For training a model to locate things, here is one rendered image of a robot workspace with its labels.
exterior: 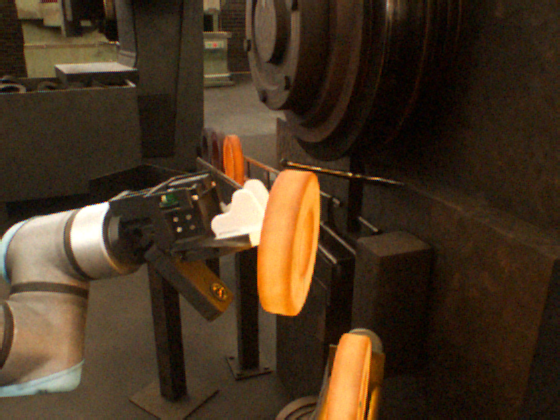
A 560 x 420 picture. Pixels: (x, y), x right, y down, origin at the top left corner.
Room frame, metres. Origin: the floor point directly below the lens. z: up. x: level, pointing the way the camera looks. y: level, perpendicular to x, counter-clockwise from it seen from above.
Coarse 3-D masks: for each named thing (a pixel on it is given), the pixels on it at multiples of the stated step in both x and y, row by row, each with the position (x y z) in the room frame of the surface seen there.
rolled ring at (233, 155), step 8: (232, 136) 1.64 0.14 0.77; (224, 144) 1.70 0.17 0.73; (232, 144) 1.59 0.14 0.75; (240, 144) 1.60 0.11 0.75; (224, 152) 1.71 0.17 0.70; (232, 152) 1.57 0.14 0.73; (240, 152) 1.58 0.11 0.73; (224, 160) 1.71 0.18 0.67; (232, 160) 1.57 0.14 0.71; (240, 160) 1.56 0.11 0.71; (232, 168) 1.58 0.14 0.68; (240, 168) 1.56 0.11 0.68; (232, 176) 1.58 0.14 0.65; (240, 176) 1.56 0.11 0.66
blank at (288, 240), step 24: (288, 192) 0.47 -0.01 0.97; (312, 192) 0.52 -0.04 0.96; (264, 216) 0.45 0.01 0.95; (288, 216) 0.45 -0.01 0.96; (312, 216) 0.53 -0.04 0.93; (264, 240) 0.44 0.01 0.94; (288, 240) 0.44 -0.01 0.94; (312, 240) 0.53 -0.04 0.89; (264, 264) 0.43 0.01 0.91; (288, 264) 0.43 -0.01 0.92; (312, 264) 0.54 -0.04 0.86; (264, 288) 0.44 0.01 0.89; (288, 288) 0.43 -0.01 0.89; (288, 312) 0.45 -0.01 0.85
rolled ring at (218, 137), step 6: (216, 132) 1.80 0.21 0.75; (222, 132) 1.80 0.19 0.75; (216, 138) 1.79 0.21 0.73; (222, 138) 1.77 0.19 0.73; (216, 144) 1.86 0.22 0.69; (222, 144) 1.75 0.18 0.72; (216, 150) 1.87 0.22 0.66; (222, 150) 1.74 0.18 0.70; (216, 156) 1.87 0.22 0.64; (222, 156) 1.73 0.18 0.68; (216, 162) 1.86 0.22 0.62; (222, 162) 1.73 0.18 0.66; (216, 168) 1.84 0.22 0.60; (222, 168) 1.73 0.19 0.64
